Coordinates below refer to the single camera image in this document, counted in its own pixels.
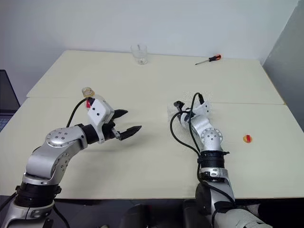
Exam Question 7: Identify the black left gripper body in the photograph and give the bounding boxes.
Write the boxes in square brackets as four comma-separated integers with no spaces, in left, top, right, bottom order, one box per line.
[102,120,122,141]

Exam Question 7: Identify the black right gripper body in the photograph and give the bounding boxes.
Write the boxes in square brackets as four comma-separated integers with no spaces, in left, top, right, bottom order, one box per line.
[173,100,190,115]

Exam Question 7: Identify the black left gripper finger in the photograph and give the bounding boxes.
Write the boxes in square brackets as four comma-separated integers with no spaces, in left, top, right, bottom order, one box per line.
[113,109,129,120]
[120,125,143,141]

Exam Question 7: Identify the small dark liquid bottle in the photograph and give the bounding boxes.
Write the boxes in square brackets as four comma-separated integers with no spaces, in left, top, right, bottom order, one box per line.
[81,86,107,114]

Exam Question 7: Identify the orange and black screwdriver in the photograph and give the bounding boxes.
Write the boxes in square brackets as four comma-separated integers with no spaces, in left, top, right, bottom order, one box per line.
[194,54,222,66]

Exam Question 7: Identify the clear glass tumbler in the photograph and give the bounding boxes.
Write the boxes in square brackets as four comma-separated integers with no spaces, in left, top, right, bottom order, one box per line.
[130,44,148,66]

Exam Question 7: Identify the dark laptop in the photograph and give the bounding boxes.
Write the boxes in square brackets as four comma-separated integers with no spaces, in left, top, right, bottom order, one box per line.
[0,69,21,133]

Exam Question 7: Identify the grey partition panel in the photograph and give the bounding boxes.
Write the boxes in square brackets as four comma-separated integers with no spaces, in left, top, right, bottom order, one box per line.
[262,0,304,134]

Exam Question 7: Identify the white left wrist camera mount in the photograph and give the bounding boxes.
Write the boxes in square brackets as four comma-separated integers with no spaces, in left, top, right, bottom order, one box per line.
[86,99,115,145]

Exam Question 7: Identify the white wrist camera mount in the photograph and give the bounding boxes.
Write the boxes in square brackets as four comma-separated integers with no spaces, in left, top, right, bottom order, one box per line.
[86,99,115,145]
[190,100,212,118]

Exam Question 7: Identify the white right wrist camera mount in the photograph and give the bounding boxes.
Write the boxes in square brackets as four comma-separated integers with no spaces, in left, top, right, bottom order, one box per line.
[190,100,212,118]

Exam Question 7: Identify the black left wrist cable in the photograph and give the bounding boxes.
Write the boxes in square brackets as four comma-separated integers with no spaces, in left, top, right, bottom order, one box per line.
[66,98,90,128]

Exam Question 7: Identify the thin black left shoulder cable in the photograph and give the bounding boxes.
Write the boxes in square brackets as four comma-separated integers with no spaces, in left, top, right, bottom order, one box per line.
[52,204,70,228]

